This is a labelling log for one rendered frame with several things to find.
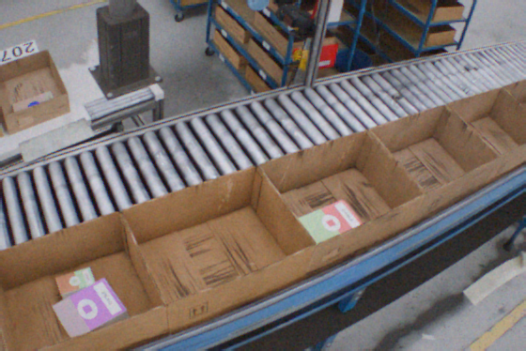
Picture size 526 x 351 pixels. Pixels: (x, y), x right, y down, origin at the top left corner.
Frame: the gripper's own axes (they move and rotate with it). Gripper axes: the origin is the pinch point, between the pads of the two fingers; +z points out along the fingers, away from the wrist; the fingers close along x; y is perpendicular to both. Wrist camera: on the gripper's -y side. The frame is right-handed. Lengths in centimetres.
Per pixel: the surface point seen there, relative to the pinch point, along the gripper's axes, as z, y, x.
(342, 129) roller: 47.6, -3.1, 3.8
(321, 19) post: 5.4, -19.3, 2.4
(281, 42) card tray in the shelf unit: -17, 51, -22
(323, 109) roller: 36.0, 3.6, 3.6
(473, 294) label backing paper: 147, 23, -59
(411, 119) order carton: 57, -42, 3
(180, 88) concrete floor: -32, 130, 11
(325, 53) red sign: 12.6, 2.3, -8.4
